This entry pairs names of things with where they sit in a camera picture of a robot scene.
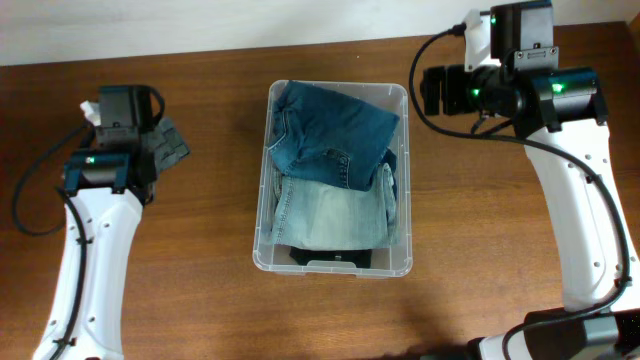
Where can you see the clear plastic storage bin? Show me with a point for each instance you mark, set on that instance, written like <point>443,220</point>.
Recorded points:
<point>393,262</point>

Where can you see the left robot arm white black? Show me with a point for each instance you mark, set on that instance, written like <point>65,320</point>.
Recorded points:
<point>107,183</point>

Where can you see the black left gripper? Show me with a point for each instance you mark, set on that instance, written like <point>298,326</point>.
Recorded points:
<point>176,148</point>

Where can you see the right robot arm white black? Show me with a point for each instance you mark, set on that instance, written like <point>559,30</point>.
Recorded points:
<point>560,118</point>

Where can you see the dark blue jeans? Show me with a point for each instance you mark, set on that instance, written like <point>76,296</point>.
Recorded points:
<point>329,137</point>

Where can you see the light blue jeans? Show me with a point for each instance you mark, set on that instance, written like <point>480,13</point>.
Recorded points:
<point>315,216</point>

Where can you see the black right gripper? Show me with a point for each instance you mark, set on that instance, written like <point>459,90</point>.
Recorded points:
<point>448,75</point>

